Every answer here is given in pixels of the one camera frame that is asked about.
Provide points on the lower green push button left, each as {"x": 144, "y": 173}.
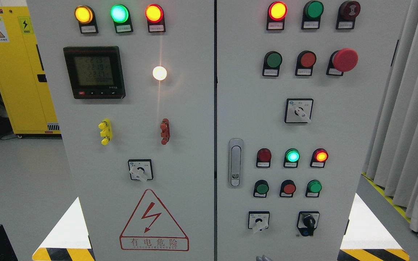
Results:
{"x": 261, "y": 188}

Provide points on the green push button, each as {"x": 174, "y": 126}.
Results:
{"x": 261, "y": 188}
{"x": 313, "y": 189}
{"x": 271, "y": 64}

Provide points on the upper green push button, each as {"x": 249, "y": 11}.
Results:
{"x": 271, "y": 64}

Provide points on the lower red push button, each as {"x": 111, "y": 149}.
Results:
{"x": 287, "y": 188}

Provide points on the red push button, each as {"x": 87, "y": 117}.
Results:
{"x": 305, "y": 63}
{"x": 287, "y": 188}

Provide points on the lower green push button right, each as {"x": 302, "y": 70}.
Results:
{"x": 313, "y": 189}

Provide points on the upper red push button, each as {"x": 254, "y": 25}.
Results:
{"x": 305, "y": 63}

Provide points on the red emergency stop mushroom button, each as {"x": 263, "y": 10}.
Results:
{"x": 342, "y": 61}

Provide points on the red terminal connector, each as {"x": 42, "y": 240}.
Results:
{"x": 165, "y": 131}

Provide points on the dark red indicator light middle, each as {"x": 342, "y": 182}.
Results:
{"x": 264, "y": 158}

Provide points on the white glowing indicator light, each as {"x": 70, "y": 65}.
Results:
{"x": 159, "y": 73}

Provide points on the lit green indicator light middle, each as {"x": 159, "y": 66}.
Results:
{"x": 291, "y": 158}

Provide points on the left grey cabinet door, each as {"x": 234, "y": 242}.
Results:
{"x": 183, "y": 169}

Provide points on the grey cabinet door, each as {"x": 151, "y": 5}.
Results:
{"x": 183, "y": 169}
{"x": 252, "y": 107}

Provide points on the right grey cabinet door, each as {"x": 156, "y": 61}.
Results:
{"x": 252, "y": 107}

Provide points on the yellow terminal connector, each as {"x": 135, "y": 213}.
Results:
{"x": 105, "y": 131}

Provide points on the lit red indicator light middle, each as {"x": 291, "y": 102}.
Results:
{"x": 319, "y": 158}

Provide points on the red electric hazard warning sticker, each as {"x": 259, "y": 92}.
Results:
{"x": 152, "y": 227}

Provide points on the black digital power meter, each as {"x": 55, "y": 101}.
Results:
{"x": 95, "y": 72}

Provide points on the red indicator light top left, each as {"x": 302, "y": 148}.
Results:
{"x": 155, "y": 18}

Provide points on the red indicator light top right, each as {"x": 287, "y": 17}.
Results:
{"x": 276, "y": 14}

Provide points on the green indicator light top left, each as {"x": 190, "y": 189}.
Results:
{"x": 121, "y": 19}

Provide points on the dark green indicator light top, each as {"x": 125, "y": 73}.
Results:
{"x": 312, "y": 13}

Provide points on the yellow indicator light top left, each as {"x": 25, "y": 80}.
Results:
{"x": 86, "y": 19}

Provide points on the dark red buzzer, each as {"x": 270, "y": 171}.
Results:
{"x": 347, "y": 14}

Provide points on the grey curtain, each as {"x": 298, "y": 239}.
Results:
{"x": 392, "y": 158}

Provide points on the yellow safety storage cabinet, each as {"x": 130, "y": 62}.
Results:
{"x": 23, "y": 84}

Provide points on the silver door lock handle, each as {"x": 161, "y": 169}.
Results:
{"x": 235, "y": 161}

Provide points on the left door rotary selector switch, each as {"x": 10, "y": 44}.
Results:
{"x": 140, "y": 169}

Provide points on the upper right rotary selector switch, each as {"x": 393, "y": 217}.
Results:
{"x": 298, "y": 111}

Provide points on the lower white rotary selector switch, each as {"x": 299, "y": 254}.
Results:
{"x": 258, "y": 220}

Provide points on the black key selector switch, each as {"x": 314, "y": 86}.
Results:
{"x": 307, "y": 222}

